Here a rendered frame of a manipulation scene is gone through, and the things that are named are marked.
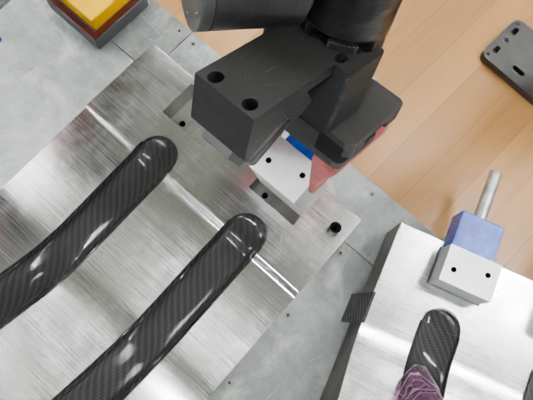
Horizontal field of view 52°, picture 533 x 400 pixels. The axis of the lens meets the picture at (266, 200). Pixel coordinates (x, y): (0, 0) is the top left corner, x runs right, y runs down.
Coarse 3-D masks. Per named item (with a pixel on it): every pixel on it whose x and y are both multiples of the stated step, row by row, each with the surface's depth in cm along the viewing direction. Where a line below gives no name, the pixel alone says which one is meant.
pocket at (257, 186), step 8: (256, 184) 51; (256, 192) 52; (264, 192) 52; (272, 192) 52; (264, 200) 51; (272, 200) 51; (280, 200) 51; (280, 208) 51; (288, 208) 51; (288, 216) 51; (296, 216) 51
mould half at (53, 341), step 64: (64, 128) 50; (128, 128) 50; (0, 192) 48; (64, 192) 49; (192, 192) 48; (0, 256) 46; (128, 256) 47; (192, 256) 47; (256, 256) 47; (320, 256) 47; (64, 320) 45; (128, 320) 46; (256, 320) 46; (0, 384) 40; (64, 384) 42; (192, 384) 45
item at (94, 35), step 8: (56, 0) 61; (136, 0) 61; (64, 8) 60; (128, 8) 61; (72, 16) 60; (120, 16) 60; (80, 24) 60; (104, 24) 60; (112, 24) 60; (88, 32) 60; (96, 32) 60
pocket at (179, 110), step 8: (192, 88) 52; (184, 96) 52; (192, 96) 54; (176, 104) 52; (184, 104) 53; (168, 112) 52; (176, 112) 53; (184, 112) 53; (176, 120) 53; (184, 120) 53; (192, 120) 53; (184, 128) 53; (192, 128) 53; (200, 128) 53; (192, 136) 53; (200, 136) 53
